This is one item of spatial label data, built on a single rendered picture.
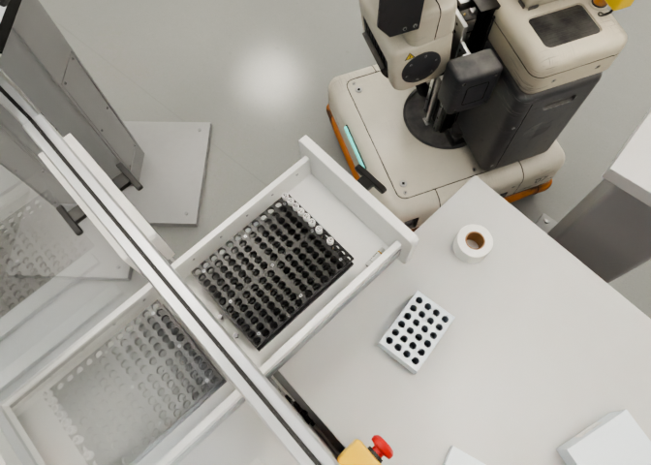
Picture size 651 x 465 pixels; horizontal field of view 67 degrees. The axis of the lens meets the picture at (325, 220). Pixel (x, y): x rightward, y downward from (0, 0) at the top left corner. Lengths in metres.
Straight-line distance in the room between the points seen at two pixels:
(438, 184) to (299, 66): 0.92
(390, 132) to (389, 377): 0.98
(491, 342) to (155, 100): 1.73
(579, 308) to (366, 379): 0.43
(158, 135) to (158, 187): 0.24
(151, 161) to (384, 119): 0.92
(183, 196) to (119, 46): 0.87
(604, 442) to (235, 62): 1.93
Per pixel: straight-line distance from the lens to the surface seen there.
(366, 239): 0.94
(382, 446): 0.82
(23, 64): 1.54
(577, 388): 1.05
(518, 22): 1.34
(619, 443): 1.01
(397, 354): 0.93
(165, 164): 2.04
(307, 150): 0.93
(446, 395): 0.97
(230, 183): 1.98
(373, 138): 1.70
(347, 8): 2.49
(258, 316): 0.84
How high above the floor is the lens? 1.71
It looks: 67 degrees down
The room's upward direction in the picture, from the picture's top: 4 degrees counter-clockwise
